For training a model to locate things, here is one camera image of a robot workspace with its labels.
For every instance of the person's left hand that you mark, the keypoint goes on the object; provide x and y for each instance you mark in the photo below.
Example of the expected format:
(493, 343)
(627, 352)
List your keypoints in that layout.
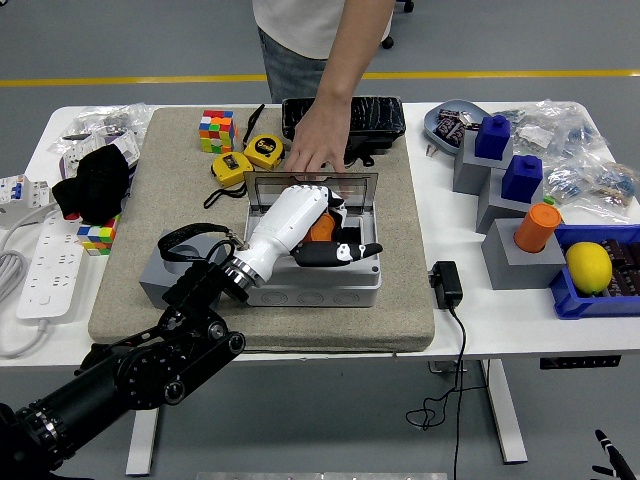
(320, 140)

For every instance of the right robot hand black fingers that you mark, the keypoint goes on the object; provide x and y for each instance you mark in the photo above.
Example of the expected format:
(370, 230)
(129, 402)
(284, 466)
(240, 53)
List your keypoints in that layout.
(614, 455)

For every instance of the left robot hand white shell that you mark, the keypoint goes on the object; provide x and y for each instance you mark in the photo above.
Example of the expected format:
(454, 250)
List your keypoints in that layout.
(285, 225)

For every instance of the orange cylinder battery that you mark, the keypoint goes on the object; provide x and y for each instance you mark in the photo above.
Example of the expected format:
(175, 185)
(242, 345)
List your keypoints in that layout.
(322, 230)

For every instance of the grey electrical box clear lid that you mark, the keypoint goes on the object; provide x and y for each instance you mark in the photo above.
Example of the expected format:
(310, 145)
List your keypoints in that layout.
(320, 295)

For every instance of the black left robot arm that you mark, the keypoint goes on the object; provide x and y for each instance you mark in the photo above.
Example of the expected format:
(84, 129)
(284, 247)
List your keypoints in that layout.
(125, 370)

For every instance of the person's left forearm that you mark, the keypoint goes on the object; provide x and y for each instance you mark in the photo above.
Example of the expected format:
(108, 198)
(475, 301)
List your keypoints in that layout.
(350, 50)

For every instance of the yellow tape measure 5m print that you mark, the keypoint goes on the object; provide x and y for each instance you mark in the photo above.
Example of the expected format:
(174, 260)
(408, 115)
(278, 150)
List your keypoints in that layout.
(265, 150)

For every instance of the black wrapped device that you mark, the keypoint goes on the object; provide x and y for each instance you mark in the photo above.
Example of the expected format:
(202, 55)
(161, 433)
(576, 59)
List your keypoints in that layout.
(380, 120)

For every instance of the black tweezers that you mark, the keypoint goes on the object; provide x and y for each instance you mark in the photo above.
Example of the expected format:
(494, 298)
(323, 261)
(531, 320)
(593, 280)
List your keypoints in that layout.
(254, 125)

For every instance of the black table control panel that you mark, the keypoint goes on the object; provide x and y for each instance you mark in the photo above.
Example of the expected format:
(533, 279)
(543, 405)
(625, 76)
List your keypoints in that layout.
(580, 362)

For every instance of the large Rubik's cube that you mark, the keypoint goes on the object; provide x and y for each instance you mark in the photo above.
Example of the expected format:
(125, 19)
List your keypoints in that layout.
(217, 131)

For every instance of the grey-brown mat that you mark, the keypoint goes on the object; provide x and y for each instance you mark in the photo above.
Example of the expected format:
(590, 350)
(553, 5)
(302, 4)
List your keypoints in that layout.
(320, 330)

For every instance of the small metal clip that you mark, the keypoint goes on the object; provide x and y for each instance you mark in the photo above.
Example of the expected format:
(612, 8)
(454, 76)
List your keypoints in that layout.
(432, 150)

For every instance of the person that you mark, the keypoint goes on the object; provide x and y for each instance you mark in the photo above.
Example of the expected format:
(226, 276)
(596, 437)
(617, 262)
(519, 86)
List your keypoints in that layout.
(295, 30)

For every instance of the light blue dish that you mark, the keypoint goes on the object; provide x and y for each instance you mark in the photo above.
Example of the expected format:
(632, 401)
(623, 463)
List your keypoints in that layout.
(434, 119)

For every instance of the white table leg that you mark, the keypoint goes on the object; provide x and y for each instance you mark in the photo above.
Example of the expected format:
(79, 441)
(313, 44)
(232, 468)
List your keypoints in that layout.
(505, 415)
(142, 440)

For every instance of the black office chair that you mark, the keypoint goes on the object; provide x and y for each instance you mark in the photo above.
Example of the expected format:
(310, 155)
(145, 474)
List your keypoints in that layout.
(389, 42)

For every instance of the dark printed packet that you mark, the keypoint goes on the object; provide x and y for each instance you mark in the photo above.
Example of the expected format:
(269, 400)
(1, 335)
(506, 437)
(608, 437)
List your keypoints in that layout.
(452, 114)
(450, 134)

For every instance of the grey block with round hole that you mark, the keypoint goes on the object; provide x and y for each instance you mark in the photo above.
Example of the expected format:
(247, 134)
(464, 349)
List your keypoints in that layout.
(155, 280)

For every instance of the blue plastic bin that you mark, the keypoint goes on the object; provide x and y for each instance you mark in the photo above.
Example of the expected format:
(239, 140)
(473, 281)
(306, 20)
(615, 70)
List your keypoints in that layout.
(575, 302)

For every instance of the blue plastic block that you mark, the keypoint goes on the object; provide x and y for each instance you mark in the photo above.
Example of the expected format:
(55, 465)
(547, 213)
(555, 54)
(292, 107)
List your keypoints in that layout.
(492, 139)
(522, 180)

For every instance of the black power adapter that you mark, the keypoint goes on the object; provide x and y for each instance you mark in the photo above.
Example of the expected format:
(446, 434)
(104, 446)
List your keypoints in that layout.
(447, 285)

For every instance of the brown components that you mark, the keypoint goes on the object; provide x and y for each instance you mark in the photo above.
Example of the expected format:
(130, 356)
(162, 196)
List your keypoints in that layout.
(626, 270)

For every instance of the small Rubik's cube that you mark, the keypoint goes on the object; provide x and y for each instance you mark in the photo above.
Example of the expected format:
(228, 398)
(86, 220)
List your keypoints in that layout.
(97, 237)

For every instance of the yellow lemon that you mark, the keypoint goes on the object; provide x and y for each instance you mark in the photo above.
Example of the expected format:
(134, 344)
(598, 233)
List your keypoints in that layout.
(589, 267)

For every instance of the black cloth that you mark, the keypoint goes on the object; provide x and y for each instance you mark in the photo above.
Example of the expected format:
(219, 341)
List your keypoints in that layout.
(95, 185)

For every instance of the clear bag of parts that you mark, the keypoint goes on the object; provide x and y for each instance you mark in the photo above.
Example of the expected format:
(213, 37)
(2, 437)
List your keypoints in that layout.
(595, 185)
(110, 120)
(555, 127)

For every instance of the orange cylinder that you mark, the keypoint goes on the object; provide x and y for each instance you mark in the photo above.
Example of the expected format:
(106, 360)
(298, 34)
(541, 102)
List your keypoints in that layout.
(537, 227)

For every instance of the small green part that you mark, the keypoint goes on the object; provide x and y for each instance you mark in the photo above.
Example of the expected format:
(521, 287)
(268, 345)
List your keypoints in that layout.
(550, 200)

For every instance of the white power strip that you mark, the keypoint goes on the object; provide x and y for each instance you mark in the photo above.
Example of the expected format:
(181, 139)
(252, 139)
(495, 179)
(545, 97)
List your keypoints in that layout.
(50, 270)

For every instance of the white circuit breaker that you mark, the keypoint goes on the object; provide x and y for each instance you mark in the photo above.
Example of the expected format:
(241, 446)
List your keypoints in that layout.
(27, 190)

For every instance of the metal bracket under table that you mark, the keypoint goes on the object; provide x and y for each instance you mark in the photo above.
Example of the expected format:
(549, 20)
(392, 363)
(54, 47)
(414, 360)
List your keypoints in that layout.
(440, 367)

